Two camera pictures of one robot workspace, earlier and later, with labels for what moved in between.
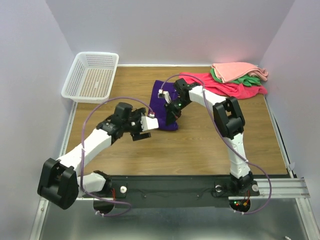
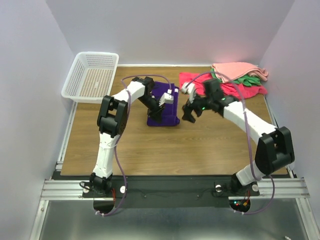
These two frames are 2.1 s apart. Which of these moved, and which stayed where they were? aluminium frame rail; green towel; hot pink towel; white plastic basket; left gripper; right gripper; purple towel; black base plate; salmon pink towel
Moved: purple towel; right gripper; left gripper
Stayed: aluminium frame rail; black base plate; salmon pink towel; white plastic basket; green towel; hot pink towel
